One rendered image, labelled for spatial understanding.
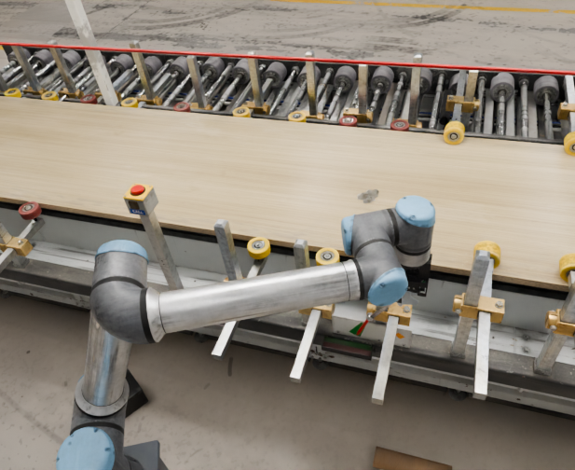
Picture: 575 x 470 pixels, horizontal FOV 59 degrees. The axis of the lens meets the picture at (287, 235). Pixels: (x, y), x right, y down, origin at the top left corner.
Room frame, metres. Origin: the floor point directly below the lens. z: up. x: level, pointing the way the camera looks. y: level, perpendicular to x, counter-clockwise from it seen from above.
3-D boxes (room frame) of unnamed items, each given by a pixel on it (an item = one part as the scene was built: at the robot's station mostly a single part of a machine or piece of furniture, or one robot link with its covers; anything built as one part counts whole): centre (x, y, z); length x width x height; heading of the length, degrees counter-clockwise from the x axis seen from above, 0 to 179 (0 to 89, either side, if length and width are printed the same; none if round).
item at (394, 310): (0.93, -0.29, 0.85); 0.13 x 0.06 x 0.05; 67
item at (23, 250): (1.51, 1.09, 0.82); 0.13 x 0.06 x 0.05; 67
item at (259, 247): (1.24, 0.10, 0.85); 0.08 x 0.08 x 0.11
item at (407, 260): (0.84, -0.31, 1.23); 0.10 x 0.09 x 0.05; 157
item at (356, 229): (0.82, -0.19, 1.32); 0.12 x 0.12 x 0.09; 4
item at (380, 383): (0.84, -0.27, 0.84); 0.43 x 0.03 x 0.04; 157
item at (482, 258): (0.84, -0.50, 0.93); 0.03 x 0.03 x 0.48; 67
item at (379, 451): (0.74, -0.37, 0.04); 0.30 x 0.08 x 0.08; 67
